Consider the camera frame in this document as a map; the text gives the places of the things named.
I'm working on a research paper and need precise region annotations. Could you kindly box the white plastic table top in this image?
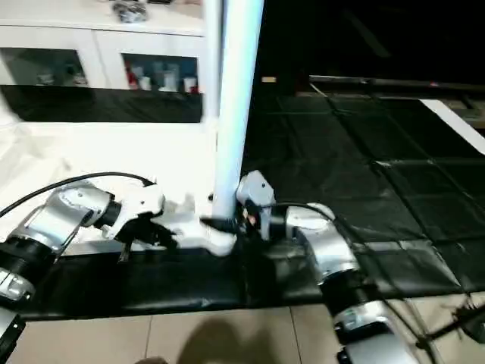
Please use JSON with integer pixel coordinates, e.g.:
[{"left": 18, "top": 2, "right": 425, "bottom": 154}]
[{"left": 0, "top": 116, "right": 239, "bottom": 259}]

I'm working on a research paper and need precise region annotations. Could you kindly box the black work mat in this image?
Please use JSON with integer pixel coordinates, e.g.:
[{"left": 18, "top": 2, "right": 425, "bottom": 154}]
[{"left": 0, "top": 83, "right": 485, "bottom": 322}]

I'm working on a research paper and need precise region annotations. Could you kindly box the black box with label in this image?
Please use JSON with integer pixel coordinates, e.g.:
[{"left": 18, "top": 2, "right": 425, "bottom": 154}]
[{"left": 257, "top": 0, "right": 312, "bottom": 96}]

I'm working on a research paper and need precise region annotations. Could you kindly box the white glass door cabinet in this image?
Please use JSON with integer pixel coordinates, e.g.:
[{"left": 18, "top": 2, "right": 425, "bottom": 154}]
[{"left": 0, "top": 0, "right": 208, "bottom": 95}]

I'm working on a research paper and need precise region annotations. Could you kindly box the white flat strip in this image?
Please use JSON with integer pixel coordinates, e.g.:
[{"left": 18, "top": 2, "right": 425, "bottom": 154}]
[{"left": 419, "top": 98, "right": 485, "bottom": 155}]

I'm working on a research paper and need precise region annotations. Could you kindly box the black tripod stand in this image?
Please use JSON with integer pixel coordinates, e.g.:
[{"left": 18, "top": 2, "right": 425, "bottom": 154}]
[{"left": 415, "top": 297, "right": 485, "bottom": 350}]

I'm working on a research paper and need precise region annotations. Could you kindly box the black long rail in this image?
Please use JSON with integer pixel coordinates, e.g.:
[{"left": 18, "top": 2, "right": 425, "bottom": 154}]
[{"left": 308, "top": 74, "right": 485, "bottom": 93}]

